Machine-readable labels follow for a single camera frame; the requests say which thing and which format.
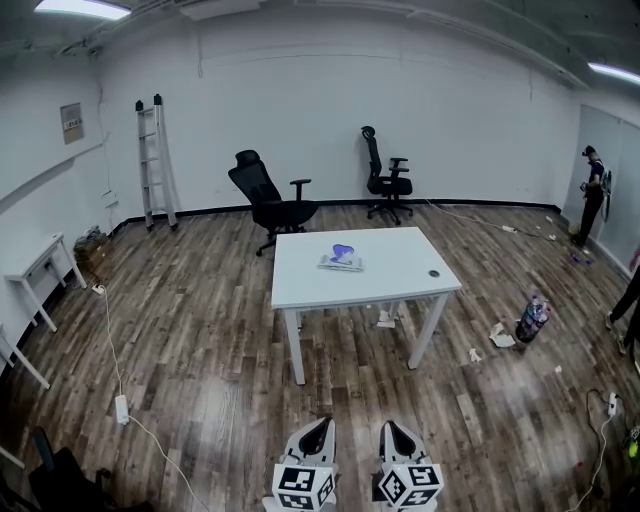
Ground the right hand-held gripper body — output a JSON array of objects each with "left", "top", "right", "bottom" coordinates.
[{"left": 372, "top": 455, "right": 445, "bottom": 512}]

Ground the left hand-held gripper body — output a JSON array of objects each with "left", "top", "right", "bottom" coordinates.
[{"left": 263, "top": 452, "right": 339, "bottom": 512}]

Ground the blue object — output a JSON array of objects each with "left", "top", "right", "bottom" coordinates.
[{"left": 317, "top": 243, "right": 366, "bottom": 274}]

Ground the white crumpled tissue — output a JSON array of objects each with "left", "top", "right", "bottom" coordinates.
[{"left": 375, "top": 302, "right": 401, "bottom": 329}]

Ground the white crumpled paper box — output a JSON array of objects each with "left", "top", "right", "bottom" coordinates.
[{"left": 488, "top": 322, "right": 516, "bottom": 349}]

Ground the white table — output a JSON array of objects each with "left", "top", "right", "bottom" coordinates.
[{"left": 270, "top": 226, "right": 463, "bottom": 387}]

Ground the black bin of plastic bottles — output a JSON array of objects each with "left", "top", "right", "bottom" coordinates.
[{"left": 514, "top": 294, "right": 552, "bottom": 345}]

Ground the black wide-back office chair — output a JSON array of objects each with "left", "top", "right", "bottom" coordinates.
[{"left": 227, "top": 149, "right": 320, "bottom": 258}]

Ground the black slim-back office chair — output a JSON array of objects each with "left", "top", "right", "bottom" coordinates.
[{"left": 359, "top": 125, "right": 415, "bottom": 226}]

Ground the brown cardboard box stack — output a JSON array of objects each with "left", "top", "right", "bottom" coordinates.
[{"left": 73, "top": 227, "right": 114, "bottom": 274}]

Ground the small white desk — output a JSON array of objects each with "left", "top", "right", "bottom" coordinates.
[
  {"left": 3, "top": 231, "right": 87, "bottom": 334},
  {"left": 0, "top": 322, "right": 51, "bottom": 391}
]

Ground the aluminium ladder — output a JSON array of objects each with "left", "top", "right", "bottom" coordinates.
[{"left": 134, "top": 93, "right": 180, "bottom": 232}]

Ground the ceiling light strip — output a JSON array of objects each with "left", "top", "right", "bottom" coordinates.
[
  {"left": 587, "top": 62, "right": 640, "bottom": 84},
  {"left": 34, "top": 0, "right": 134, "bottom": 21}
]

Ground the white floor cable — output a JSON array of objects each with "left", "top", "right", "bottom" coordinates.
[
  {"left": 125, "top": 415, "right": 210, "bottom": 512},
  {"left": 424, "top": 198, "right": 505, "bottom": 231},
  {"left": 564, "top": 413, "right": 615, "bottom": 512},
  {"left": 99, "top": 287, "right": 126, "bottom": 401}
]

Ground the grey wall poster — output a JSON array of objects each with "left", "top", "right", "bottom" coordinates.
[{"left": 59, "top": 102, "right": 85, "bottom": 146}]

